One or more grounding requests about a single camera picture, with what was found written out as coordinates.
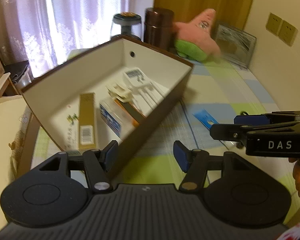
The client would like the checkered tablecloth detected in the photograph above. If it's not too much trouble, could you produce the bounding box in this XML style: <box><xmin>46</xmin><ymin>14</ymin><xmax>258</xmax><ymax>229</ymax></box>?
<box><xmin>31</xmin><ymin>62</ymin><xmax>300</xmax><ymax>227</ymax></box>

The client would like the gold long box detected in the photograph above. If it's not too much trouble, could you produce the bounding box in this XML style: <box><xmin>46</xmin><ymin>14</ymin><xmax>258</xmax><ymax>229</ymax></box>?
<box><xmin>78</xmin><ymin>93</ymin><xmax>98</xmax><ymax>151</ymax></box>

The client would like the blue card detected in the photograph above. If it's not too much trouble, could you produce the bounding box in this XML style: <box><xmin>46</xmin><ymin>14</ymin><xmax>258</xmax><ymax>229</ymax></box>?
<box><xmin>192</xmin><ymin>108</ymin><xmax>231</xmax><ymax>147</ymax></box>

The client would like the blue white small box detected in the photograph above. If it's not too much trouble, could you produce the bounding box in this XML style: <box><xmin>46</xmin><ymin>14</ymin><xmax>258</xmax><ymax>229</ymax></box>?
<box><xmin>100</xmin><ymin>101</ymin><xmax>122</xmax><ymax>138</ymax></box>

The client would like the green printed white box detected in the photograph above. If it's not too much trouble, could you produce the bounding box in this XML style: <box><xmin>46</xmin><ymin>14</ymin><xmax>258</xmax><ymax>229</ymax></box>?
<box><xmin>64</xmin><ymin>113</ymin><xmax>81</xmax><ymax>156</ymax></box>

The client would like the orange black box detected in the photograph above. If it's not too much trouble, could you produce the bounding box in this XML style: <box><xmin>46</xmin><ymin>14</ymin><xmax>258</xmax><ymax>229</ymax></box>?
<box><xmin>114</xmin><ymin>99</ymin><xmax>146</xmax><ymax>127</ymax></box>

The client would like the brown white storage box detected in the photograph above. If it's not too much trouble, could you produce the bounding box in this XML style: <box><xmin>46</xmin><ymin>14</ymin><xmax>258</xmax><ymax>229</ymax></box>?
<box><xmin>21</xmin><ymin>36</ymin><xmax>193</xmax><ymax>178</ymax></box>

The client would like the white plug adapter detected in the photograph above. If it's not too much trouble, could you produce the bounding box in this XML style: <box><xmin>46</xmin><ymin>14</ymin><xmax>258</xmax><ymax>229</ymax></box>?
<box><xmin>106</xmin><ymin>83</ymin><xmax>133</xmax><ymax>102</ymax></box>

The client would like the white barcode package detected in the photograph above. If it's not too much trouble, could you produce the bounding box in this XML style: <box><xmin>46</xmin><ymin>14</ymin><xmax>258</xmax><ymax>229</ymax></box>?
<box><xmin>123</xmin><ymin>68</ymin><xmax>165</xmax><ymax>109</ymax></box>

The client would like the pink starfish plush toy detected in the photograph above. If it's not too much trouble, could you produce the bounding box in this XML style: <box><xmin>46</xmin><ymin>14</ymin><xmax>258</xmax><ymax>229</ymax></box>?
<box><xmin>173</xmin><ymin>8</ymin><xmax>221</xmax><ymax>63</ymax></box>

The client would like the black bin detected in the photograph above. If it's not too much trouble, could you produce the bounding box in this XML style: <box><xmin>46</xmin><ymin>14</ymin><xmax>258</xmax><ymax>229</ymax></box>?
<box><xmin>4</xmin><ymin>60</ymin><xmax>33</xmax><ymax>90</ymax></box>

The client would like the brown cylindrical canister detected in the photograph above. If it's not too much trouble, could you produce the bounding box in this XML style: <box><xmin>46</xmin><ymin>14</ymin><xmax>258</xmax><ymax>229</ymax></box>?
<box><xmin>143</xmin><ymin>7</ymin><xmax>174</xmax><ymax>50</ymax></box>

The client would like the glass jar with lid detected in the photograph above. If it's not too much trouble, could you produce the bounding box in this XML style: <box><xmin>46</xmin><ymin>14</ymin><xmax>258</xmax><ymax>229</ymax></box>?
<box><xmin>110</xmin><ymin>12</ymin><xmax>142</xmax><ymax>41</ymax></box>

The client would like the purple lace curtain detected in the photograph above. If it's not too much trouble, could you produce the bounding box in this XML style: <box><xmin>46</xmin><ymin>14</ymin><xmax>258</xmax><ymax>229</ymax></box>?
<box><xmin>0</xmin><ymin>0</ymin><xmax>135</xmax><ymax>77</ymax></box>

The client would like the gold wall socket right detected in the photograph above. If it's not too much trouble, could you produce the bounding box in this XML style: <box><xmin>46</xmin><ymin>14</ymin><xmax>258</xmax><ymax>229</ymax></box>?
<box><xmin>278</xmin><ymin>21</ymin><xmax>298</xmax><ymax>47</ymax></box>

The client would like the gold wall socket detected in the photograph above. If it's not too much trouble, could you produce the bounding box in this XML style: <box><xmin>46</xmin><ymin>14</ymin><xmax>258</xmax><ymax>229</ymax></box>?
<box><xmin>278</xmin><ymin>21</ymin><xmax>298</xmax><ymax>47</ymax></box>
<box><xmin>266</xmin><ymin>13</ymin><xmax>283</xmax><ymax>36</ymax></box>

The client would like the silver picture frame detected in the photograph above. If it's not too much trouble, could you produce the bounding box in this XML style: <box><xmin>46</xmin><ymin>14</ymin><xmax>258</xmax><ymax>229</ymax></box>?
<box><xmin>215</xmin><ymin>24</ymin><xmax>257</xmax><ymax>69</ymax></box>

